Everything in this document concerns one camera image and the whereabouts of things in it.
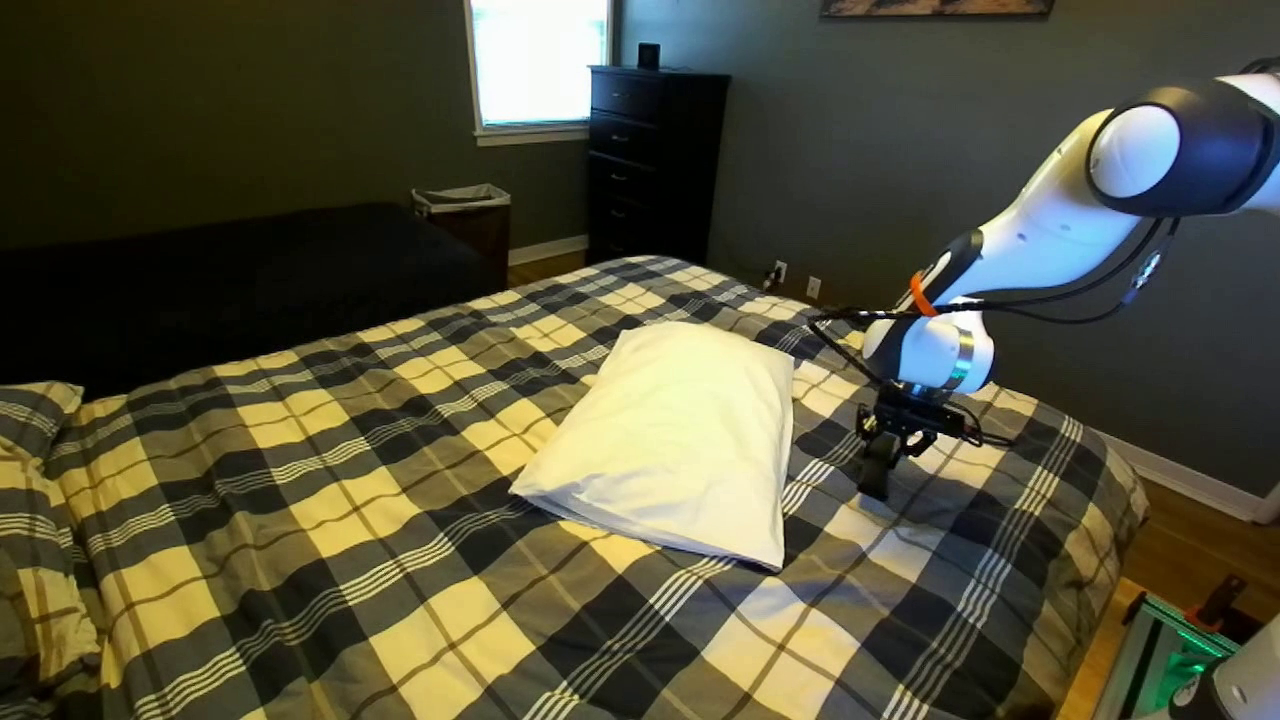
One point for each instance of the green frame equipment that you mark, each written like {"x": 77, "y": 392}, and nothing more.
{"x": 1194, "y": 664}

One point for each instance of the dark wooden nightstand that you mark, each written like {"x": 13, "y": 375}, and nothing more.
{"x": 473, "y": 214}

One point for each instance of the black tall dresser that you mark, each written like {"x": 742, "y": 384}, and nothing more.
{"x": 655, "y": 148}

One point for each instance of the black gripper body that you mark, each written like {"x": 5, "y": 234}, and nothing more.
{"x": 898, "y": 427}

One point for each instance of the plaid pillow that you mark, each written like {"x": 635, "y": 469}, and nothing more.
{"x": 46, "y": 627}

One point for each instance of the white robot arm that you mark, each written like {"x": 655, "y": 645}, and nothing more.
{"x": 1183, "y": 148}

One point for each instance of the window with white frame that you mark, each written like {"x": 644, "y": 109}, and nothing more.
{"x": 529, "y": 65}

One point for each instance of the white pillow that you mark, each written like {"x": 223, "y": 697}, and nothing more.
{"x": 677, "y": 443}

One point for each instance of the small dark dresser-top object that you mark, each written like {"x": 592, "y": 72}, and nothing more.
{"x": 648, "y": 57}

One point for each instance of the plaid bed comforter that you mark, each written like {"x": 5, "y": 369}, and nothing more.
{"x": 334, "y": 534}

